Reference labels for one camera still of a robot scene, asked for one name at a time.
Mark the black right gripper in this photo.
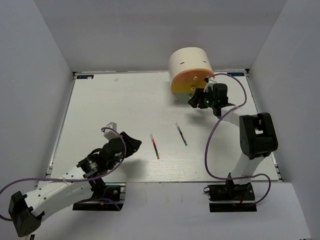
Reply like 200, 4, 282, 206
188, 87, 218, 109

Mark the cream round drawer cabinet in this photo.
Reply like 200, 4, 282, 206
168, 47, 214, 101

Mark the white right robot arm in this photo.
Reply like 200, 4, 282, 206
188, 83, 278, 200

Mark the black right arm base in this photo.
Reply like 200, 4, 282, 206
203, 183, 257, 213

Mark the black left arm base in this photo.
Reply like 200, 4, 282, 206
72, 183, 126, 212

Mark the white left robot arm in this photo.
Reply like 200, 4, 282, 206
8, 127, 142, 238

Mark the red ink pen refill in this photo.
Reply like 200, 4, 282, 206
149, 134, 160, 160

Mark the green ink pen refill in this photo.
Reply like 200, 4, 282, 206
175, 122, 188, 146

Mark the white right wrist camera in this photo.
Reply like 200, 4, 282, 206
203, 76, 217, 93

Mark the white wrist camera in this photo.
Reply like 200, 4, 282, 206
101, 122, 118, 141
203, 76, 217, 93

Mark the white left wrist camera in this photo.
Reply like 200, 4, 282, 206
101, 122, 118, 141

